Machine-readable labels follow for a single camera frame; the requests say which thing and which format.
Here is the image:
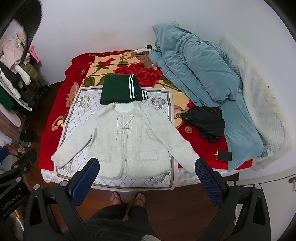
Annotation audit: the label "white grid-patterned cloth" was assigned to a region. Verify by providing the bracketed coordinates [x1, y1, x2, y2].
[55, 86, 176, 189]

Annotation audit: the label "light blue quilt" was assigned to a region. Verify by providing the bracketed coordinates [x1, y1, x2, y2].
[148, 23, 269, 172]

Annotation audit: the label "white cabinet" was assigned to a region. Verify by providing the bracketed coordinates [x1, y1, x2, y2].
[236, 171, 296, 232]

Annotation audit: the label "pink clothing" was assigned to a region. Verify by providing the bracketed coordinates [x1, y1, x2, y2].
[0, 30, 30, 66]

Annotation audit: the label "white fuzzy jacket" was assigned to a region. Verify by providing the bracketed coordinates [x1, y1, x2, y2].
[50, 102, 201, 179]

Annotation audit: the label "white textured blanket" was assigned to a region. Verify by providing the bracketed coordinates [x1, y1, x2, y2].
[220, 37, 292, 169]

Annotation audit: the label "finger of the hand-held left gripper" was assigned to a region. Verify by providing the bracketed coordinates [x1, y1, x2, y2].
[0, 148, 38, 186]

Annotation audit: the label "green pants with white stripes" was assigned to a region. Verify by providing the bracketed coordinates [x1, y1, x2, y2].
[100, 74, 148, 106]

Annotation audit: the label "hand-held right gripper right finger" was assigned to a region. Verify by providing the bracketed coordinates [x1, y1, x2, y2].
[195, 159, 271, 241]

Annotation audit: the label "person's foot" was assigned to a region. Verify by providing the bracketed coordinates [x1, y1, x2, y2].
[134, 192, 147, 207]
[110, 191, 124, 207]

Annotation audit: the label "person's right foot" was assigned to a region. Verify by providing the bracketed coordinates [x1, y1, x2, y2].
[134, 192, 147, 207]

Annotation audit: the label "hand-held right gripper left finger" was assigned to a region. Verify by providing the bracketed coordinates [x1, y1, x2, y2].
[24, 158, 102, 241]

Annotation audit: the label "checkered bed sheet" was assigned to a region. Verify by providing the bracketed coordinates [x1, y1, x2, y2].
[40, 168, 232, 188]

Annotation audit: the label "pink hanger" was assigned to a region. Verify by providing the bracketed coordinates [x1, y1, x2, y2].
[29, 45, 40, 63]

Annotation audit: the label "person's left foot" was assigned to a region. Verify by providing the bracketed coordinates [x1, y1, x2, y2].
[110, 191, 124, 207]

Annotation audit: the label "white puffer jacket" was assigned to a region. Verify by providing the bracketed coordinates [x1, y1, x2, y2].
[0, 62, 31, 100]

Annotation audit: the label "dark green garment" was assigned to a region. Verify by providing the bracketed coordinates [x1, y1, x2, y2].
[0, 89, 14, 112]

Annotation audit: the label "olive puffer jacket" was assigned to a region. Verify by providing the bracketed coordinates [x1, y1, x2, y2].
[20, 61, 45, 81]

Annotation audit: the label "black phone with orange case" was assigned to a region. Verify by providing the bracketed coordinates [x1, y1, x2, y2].
[216, 150, 232, 161]

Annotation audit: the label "person's dark pants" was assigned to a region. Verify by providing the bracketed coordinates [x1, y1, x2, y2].
[83, 204, 155, 241]

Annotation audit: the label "red floral blanket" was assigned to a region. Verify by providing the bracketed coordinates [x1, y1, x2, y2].
[39, 46, 255, 183]

